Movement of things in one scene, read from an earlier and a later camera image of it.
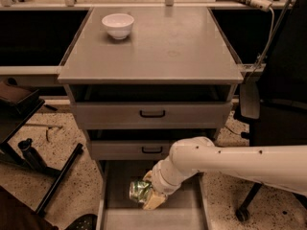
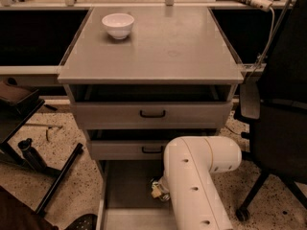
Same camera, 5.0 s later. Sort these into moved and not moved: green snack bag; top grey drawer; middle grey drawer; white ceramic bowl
Moved: green snack bag
Not moved: middle grey drawer; white ceramic bowl; top grey drawer
